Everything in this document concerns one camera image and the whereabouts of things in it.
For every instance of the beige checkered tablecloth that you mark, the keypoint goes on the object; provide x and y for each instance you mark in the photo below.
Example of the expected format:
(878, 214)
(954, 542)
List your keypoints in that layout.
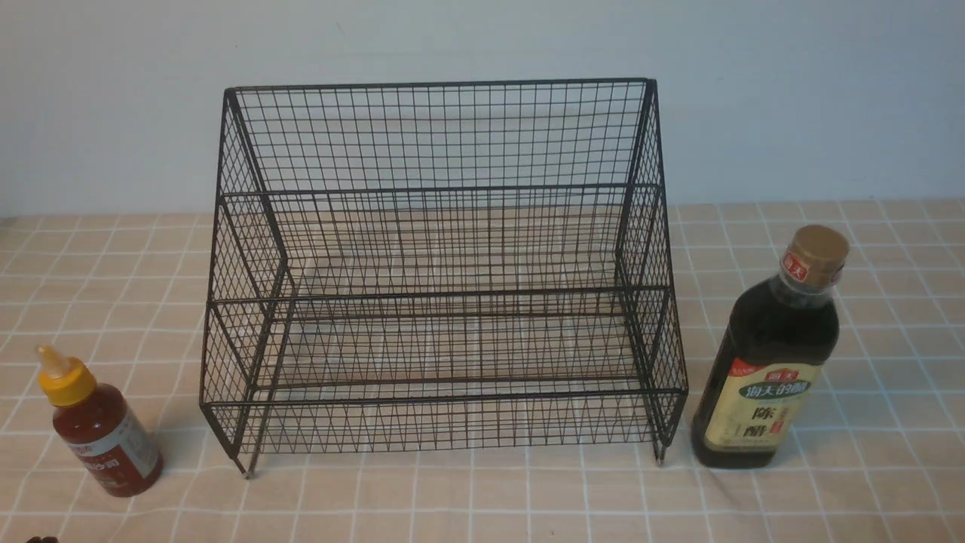
(876, 455)

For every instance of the red chili sauce bottle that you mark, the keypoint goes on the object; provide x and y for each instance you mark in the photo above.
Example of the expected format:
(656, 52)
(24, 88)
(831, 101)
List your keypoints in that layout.
(98, 426)

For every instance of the dark vinegar bottle gold cap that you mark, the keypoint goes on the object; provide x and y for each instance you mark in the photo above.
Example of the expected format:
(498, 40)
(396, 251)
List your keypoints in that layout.
(779, 335)

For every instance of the black wire mesh rack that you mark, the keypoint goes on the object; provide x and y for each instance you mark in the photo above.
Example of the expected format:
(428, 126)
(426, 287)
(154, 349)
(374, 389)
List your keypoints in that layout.
(431, 266)

